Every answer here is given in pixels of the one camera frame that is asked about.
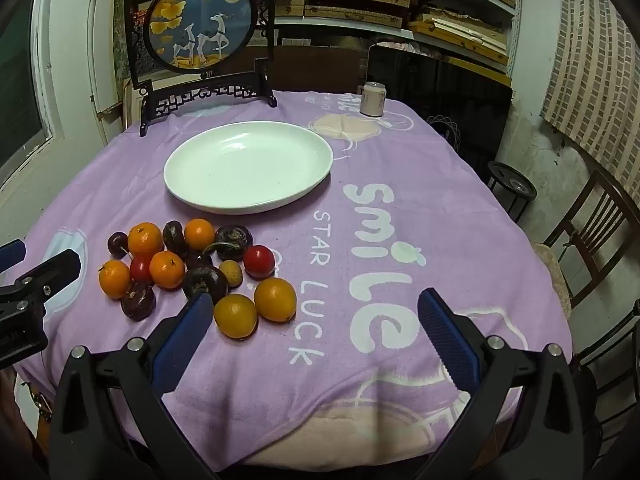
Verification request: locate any red cherry tomato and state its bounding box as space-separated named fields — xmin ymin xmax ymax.
xmin=243 ymin=245 xmax=276 ymax=280
xmin=130 ymin=255 xmax=156 ymax=285

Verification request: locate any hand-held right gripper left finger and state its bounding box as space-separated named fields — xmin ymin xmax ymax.
xmin=48 ymin=291 xmax=216 ymax=480

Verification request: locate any purple printed blanket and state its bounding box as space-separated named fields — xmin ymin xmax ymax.
xmin=10 ymin=89 xmax=573 ymax=466

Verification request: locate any dark purple water chestnut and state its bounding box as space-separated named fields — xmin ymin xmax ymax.
xmin=163 ymin=220 xmax=190 ymax=260
xmin=202 ymin=225 xmax=253 ymax=262
xmin=120 ymin=281 xmax=157 ymax=322
xmin=182 ymin=266 xmax=230 ymax=306

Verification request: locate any black round stool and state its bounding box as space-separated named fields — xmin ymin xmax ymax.
xmin=486 ymin=161 xmax=538 ymax=223

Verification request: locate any white round plate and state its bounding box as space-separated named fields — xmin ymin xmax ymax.
xmin=163 ymin=121 xmax=334 ymax=214

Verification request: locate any pale beverage can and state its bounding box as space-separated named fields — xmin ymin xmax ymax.
xmin=360 ymin=81 xmax=387 ymax=119

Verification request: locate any black glossy panel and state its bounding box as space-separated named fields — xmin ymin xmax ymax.
xmin=367 ymin=44 xmax=514 ymax=173

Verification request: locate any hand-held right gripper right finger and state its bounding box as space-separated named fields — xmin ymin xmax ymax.
xmin=416 ymin=287 xmax=586 ymax=480

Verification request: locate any brick pattern cloth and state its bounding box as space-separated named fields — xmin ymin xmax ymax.
xmin=542 ymin=0 xmax=640 ymax=171

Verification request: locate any round deer picture screen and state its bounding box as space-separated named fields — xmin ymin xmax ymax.
xmin=122 ymin=0 xmax=278 ymax=137

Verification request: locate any smooth yellow-orange citrus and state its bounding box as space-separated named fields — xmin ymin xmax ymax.
xmin=213 ymin=293 xmax=259 ymax=339
xmin=254 ymin=277 xmax=298 ymax=323

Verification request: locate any small tan longan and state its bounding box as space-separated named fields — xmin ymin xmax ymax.
xmin=219 ymin=260 xmax=244 ymax=286

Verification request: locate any mandarin orange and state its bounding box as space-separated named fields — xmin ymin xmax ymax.
xmin=98 ymin=260 xmax=132 ymax=298
xmin=127 ymin=222 xmax=164 ymax=257
xmin=149 ymin=251 xmax=186 ymax=290
xmin=184 ymin=218 xmax=216 ymax=252

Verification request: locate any white framed window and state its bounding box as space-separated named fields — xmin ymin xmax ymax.
xmin=0 ymin=0 xmax=57 ymax=183

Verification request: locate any dark wooden chair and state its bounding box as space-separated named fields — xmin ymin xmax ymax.
xmin=542 ymin=167 xmax=640 ymax=311

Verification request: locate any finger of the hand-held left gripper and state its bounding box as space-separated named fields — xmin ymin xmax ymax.
xmin=0 ymin=239 xmax=27 ymax=269
xmin=0 ymin=249 xmax=83 ymax=317

